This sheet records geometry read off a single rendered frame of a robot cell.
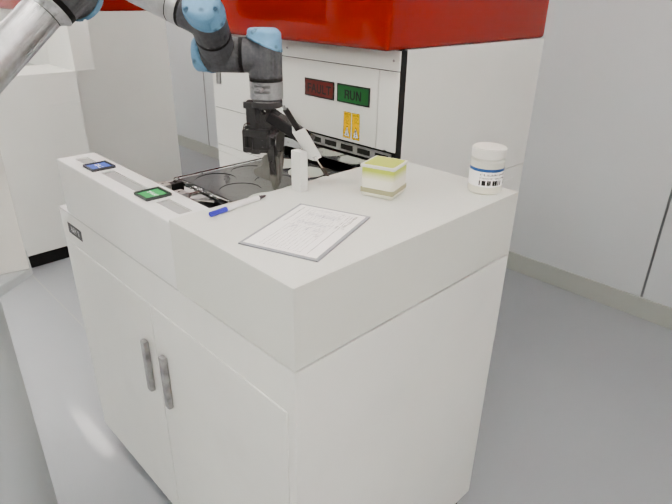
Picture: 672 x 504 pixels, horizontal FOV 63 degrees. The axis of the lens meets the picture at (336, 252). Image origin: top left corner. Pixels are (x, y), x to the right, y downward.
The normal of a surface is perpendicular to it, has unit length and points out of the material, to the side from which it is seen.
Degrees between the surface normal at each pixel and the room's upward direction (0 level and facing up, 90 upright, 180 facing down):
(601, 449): 0
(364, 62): 90
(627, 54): 90
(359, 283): 90
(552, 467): 0
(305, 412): 90
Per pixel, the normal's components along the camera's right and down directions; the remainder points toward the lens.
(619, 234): -0.72, 0.29
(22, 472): 0.86, 0.23
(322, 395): 0.70, 0.32
